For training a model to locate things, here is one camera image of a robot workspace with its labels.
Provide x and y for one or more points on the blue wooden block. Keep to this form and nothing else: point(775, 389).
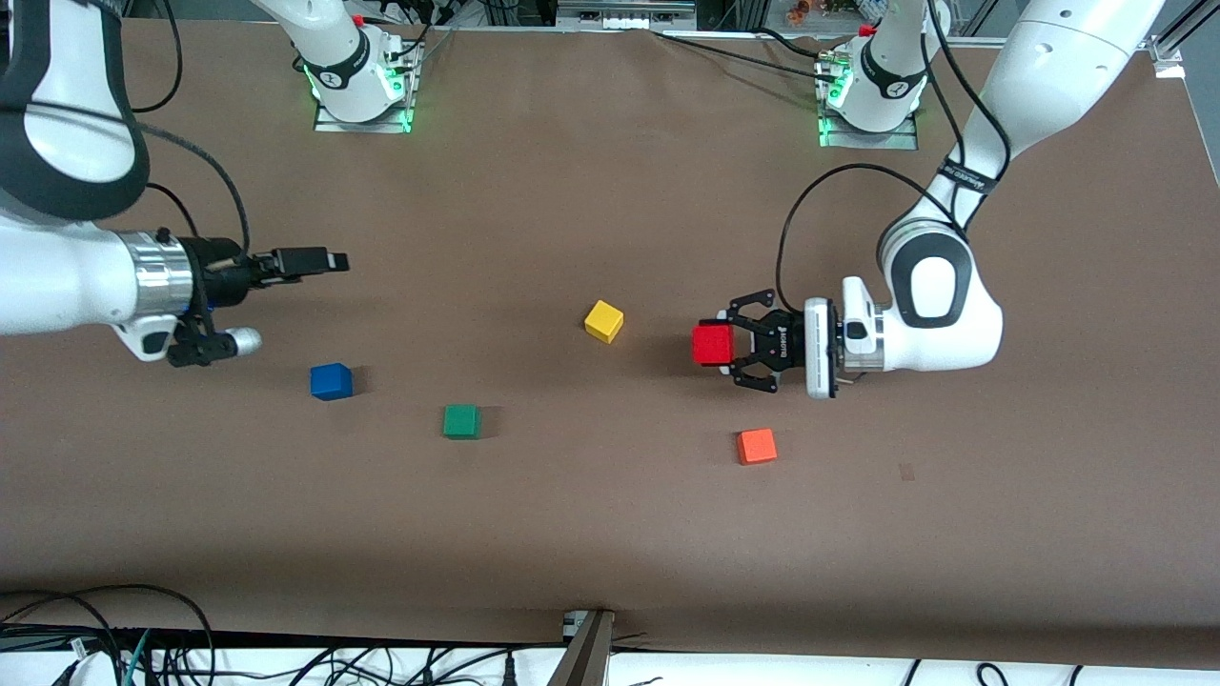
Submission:
point(331, 382)

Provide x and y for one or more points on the small silver bracket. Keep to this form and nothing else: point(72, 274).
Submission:
point(572, 624)

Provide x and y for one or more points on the dark metal strut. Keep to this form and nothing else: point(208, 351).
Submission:
point(586, 657)

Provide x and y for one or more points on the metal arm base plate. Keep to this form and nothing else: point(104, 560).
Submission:
point(877, 141)
point(381, 123)

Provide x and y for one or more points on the yellow wooden block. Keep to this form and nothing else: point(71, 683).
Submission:
point(603, 321)

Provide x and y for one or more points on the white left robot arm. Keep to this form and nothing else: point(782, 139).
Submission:
point(972, 345)

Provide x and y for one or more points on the orange wooden block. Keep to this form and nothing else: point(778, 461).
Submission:
point(757, 447)

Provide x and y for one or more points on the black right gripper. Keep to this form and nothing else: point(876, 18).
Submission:
point(217, 272)

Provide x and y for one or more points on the grey power strip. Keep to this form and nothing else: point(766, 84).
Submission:
point(624, 11)

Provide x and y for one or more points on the aluminium frame profile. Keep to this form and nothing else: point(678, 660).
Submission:
point(1168, 52)

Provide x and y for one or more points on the green wooden block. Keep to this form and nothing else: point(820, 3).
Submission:
point(461, 422)

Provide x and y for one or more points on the red wooden block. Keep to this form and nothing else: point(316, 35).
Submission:
point(713, 345)

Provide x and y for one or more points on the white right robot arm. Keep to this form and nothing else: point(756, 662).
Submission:
point(57, 276)

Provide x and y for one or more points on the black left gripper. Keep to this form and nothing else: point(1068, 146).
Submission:
point(783, 349)

